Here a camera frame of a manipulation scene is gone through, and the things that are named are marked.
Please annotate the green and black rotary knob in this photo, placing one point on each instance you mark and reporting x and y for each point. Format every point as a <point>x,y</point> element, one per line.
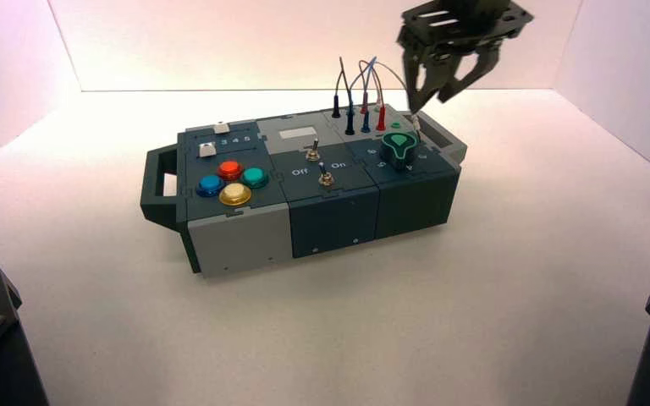
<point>398,150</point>

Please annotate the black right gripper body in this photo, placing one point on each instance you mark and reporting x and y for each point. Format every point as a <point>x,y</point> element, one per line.
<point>465,28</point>

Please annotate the grey and teal control box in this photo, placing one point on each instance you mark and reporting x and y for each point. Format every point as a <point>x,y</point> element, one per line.
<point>330,213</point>

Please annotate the metal toggle switch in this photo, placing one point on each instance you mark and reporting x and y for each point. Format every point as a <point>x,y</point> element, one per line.
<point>325,178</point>
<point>312,151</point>

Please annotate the green round push button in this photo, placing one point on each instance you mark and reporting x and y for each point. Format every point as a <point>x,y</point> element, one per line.
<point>254,177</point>

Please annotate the red round push button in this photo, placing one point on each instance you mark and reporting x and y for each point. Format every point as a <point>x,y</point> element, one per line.
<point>229,168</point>

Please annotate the white rectangular display window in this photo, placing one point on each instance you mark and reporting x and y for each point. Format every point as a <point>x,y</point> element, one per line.
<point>297,133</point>

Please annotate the white slider knob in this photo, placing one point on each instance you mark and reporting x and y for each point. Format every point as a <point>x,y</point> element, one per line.
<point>206,149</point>
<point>221,128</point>

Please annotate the blue round push button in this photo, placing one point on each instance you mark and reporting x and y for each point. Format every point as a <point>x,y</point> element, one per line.
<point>209,184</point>

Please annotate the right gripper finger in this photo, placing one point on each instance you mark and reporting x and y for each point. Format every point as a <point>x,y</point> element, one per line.
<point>479,67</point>
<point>414,84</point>

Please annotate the yellow round push button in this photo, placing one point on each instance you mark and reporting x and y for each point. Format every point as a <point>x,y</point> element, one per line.
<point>235,194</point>

